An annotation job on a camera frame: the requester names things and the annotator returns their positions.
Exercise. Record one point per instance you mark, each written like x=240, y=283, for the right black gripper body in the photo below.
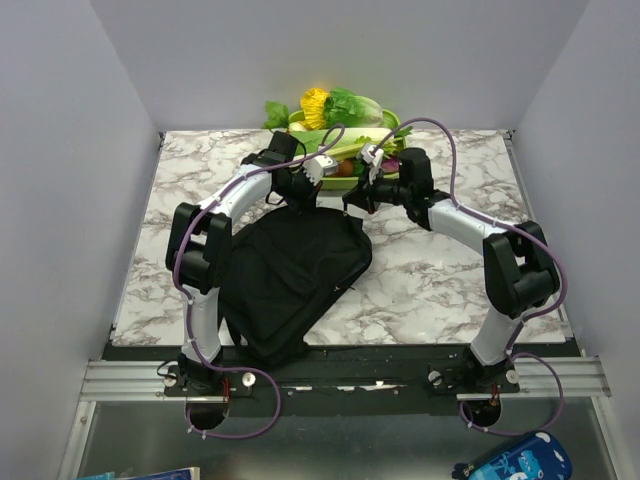
x=385, y=191

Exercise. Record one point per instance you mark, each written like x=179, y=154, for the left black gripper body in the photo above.
x=297, y=190

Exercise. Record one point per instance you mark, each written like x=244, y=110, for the black student backpack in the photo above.
x=286, y=271

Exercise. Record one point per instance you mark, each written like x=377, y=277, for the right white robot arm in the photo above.
x=519, y=273

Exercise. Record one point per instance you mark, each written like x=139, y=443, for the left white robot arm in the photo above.
x=200, y=241

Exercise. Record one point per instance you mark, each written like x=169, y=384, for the green celery stalks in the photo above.
x=341, y=153

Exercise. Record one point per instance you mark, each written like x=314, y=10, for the green vegetable tray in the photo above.
x=390, y=165

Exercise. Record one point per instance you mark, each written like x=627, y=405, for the long white green cabbage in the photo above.
x=313, y=139

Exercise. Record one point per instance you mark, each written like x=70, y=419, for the green leaf sprig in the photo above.
x=277, y=115

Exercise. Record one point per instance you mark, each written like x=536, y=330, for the yellow flower vegetable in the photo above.
x=312, y=104

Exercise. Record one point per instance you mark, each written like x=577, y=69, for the green lettuce head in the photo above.
x=343, y=106

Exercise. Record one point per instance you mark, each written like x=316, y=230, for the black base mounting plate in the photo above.
x=343, y=381

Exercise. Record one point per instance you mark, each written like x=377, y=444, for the blue pencil case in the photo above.
x=537, y=455

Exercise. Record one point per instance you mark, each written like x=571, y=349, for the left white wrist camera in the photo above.
x=318, y=167

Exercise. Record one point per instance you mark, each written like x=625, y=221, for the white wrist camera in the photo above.
x=371, y=156
x=318, y=167

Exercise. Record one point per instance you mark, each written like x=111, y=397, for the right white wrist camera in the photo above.
x=371, y=156

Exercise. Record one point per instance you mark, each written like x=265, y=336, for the aluminium rail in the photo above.
x=121, y=381

